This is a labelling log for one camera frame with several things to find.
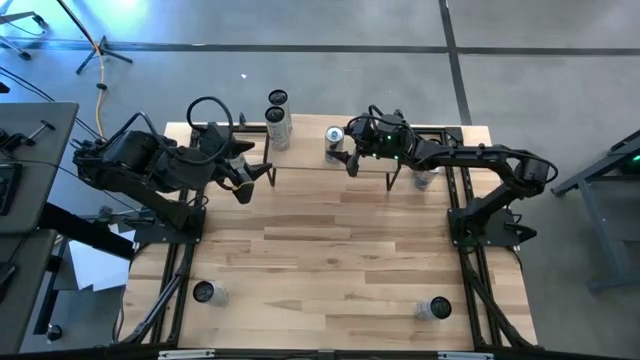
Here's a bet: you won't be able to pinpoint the white Celsius Tropical can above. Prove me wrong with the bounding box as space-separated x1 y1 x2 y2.
263 105 292 152
267 88 295 134

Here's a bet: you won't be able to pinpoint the white Celsius Arctic can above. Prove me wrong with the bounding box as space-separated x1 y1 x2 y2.
413 295 454 322

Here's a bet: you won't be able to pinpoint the silver bracket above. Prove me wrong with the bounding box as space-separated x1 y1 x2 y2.
437 351 495 360
157 348 217 360

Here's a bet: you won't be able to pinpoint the grey metal table frame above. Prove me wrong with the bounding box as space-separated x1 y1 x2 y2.
551 128 640 294

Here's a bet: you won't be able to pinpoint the black aluminium rig frame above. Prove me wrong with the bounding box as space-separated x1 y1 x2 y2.
117 122 539 360

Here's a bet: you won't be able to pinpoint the blue silver Red Bull can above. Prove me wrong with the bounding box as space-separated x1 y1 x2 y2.
323 125 347 165
412 168 442 191

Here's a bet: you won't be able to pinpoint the black clamp tool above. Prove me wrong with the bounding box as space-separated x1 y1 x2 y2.
0 119 57 154

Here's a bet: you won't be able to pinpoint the grey stand legs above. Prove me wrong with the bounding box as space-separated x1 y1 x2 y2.
0 10 50 62

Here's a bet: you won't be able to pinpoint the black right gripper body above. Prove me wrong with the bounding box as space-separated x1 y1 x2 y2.
346 114 420 165

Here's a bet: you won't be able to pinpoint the grey desk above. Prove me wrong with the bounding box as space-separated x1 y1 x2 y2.
0 229 57 354
0 102 80 235

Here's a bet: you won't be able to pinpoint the white paper sheets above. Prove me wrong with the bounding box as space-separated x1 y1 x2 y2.
67 223 135 294

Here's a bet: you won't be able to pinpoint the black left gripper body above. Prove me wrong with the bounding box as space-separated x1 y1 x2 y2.
199 122 256 189

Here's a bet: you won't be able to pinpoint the black beam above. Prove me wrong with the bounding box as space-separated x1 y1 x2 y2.
38 202 136 261

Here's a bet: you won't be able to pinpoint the white Celsius can palm print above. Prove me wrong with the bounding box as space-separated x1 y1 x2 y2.
192 279 231 307

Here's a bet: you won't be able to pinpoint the yellow cable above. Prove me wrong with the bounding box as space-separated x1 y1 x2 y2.
93 49 110 174

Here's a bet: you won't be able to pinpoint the black tripod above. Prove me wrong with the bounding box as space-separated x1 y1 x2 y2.
53 0 135 76

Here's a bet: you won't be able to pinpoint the wooden shelf black metal frame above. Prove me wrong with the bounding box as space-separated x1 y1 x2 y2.
262 113 404 192

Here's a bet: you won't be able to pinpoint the black keyboard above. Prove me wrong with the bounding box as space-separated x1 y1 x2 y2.
0 163 22 217

